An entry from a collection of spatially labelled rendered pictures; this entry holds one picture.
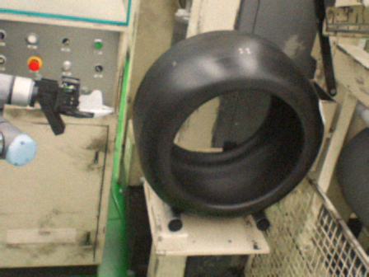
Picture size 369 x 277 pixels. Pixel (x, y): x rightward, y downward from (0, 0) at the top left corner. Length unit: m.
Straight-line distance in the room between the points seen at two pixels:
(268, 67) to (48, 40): 0.96
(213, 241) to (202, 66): 0.61
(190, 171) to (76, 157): 0.62
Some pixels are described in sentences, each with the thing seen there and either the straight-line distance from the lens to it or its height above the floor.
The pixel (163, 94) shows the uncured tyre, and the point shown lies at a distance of 1.29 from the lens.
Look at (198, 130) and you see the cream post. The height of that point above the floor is 1.02.
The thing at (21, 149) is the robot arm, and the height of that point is 1.18.
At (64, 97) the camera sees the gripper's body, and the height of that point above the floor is 1.26.
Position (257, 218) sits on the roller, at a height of 0.91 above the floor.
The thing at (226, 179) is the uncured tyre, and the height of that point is 0.92.
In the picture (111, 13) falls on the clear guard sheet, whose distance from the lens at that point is 1.91.
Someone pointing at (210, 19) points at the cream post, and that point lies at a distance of 1.60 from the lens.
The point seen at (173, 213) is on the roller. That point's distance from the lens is 1.51.
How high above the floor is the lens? 1.86
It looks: 25 degrees down
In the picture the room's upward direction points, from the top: 11 degrees clockwise
